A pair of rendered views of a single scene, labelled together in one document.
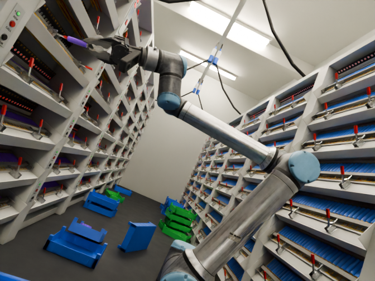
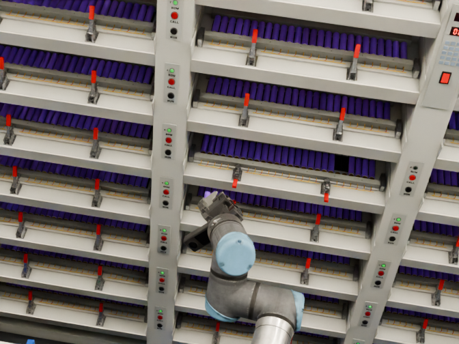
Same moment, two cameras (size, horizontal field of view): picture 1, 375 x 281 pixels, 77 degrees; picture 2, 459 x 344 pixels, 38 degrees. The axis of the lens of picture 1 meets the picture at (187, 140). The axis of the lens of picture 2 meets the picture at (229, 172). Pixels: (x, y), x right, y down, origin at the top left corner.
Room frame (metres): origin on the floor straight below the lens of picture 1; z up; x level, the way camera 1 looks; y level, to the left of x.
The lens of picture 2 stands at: (1.03, -0.95, 2.11)
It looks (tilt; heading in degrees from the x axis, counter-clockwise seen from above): 36 degrees down; 98
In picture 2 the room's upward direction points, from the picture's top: 7 degrees clockwise
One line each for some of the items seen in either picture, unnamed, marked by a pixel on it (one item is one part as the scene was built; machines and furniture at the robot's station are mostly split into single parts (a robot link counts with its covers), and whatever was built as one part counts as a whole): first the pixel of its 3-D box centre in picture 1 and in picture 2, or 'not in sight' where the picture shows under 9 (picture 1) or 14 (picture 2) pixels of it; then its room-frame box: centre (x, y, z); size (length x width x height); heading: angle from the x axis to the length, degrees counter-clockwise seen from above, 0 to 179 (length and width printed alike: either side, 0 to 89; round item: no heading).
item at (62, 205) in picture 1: (100, 112); not in sight; (2.02, 0.79, 0.88); 0.20 x 0.09 x 1.75; 94
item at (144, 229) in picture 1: (138, 236); not in sight; (1.96, 0.05, 0.10); 0.30 x 0.08 x 0.20; 152
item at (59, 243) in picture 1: (77, 246); not in sight; (1.51, 0.34, 0.04); 0.30 x 0.20 x 0.08; 94
